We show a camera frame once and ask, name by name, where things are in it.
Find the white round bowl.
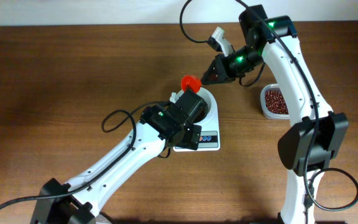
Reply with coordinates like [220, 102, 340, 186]
[175, 85, 214, 122]

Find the orange measuring scoop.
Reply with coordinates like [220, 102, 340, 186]
[181, 75, 202, 93]

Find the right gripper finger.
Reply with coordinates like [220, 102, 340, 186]
[201, 59, 227, 80]
[201, 77, 236, 86]

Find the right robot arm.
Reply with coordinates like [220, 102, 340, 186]
[201, 5, 349, 223]

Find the clear plastic food container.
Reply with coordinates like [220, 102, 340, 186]
[260, 83, 290, 119]

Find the white digital kitchen scale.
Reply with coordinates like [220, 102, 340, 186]
[171, 93, 221, 152]

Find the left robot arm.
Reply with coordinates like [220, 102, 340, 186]
[31, 90, 208, 223]

